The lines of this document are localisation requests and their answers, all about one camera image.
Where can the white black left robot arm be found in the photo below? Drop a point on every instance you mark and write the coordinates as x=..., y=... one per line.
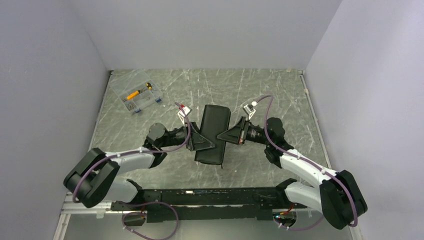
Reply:
x=93, y=179

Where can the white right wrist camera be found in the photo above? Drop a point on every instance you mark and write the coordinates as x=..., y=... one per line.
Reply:
x=250, y=110

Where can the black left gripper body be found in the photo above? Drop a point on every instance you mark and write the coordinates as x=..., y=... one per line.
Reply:
x=177, y=137

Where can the black zippered tool case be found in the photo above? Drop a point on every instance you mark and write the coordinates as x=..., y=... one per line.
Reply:
x=215, y=120

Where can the small black yellow tool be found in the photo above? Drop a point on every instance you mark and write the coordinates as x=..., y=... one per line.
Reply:
x=149, y=85

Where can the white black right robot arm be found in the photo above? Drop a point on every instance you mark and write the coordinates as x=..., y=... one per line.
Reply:
x=334, y=194

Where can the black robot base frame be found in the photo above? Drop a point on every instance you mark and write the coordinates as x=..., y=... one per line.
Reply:
x=258, y=203

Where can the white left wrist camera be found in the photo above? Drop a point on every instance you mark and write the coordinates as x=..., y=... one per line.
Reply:
x=183, y=112

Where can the clear plastic organizer box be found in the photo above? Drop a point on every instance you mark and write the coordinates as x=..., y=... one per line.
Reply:
x=125, y=82

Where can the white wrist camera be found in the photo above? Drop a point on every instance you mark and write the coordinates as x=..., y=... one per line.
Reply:
x=250, y=110
x=183, y=112

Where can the yellow handled screwdriver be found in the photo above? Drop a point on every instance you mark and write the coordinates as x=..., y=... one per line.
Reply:
x=133, y=94

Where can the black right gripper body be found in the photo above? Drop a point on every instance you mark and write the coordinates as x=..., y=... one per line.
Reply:
x=253, y=133

